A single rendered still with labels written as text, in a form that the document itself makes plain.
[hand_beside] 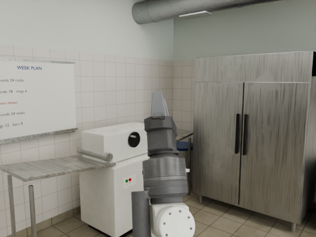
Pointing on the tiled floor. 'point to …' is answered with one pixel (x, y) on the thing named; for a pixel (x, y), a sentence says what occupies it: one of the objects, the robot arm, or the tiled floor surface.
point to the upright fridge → (256, 132)
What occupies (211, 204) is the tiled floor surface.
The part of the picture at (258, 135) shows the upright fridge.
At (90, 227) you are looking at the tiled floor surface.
